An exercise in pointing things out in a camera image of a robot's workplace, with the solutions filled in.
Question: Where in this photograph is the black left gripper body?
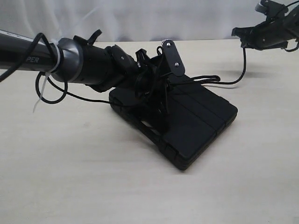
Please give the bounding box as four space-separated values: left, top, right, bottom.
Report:
134 49 172 103

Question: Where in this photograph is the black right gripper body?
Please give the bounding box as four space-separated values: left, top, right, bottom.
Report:
249 19 299 50

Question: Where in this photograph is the black cord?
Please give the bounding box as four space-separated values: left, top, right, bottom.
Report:
108 46 247 110

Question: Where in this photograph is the black plastic carrying case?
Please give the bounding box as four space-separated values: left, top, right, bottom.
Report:
109 84 238 171

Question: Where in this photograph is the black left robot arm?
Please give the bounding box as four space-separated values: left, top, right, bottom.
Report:
0 30 169 113

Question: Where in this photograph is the white zip tie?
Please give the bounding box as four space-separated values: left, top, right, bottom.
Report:
32 39 64 113

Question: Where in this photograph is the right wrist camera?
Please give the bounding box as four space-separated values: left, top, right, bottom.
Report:
255 0 289 17

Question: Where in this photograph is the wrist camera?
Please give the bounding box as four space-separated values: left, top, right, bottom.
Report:
255 0 289 17
161 39 185 77

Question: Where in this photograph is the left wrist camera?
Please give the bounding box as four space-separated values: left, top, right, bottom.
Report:
161 39 185 77

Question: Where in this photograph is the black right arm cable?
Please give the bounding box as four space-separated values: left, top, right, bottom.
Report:
268 0 299 52

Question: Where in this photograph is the black thin arm cable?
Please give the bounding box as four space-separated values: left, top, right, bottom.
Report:
0 32 113 105

